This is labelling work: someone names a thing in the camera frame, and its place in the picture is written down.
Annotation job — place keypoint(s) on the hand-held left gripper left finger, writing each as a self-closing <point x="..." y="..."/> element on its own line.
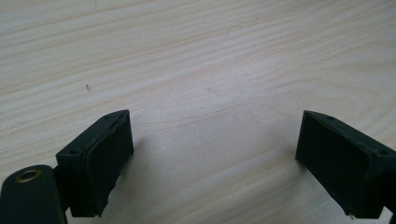
<point x="96" y="168"/>

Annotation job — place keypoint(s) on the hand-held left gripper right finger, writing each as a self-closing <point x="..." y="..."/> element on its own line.
<point x="342" y="168"/>

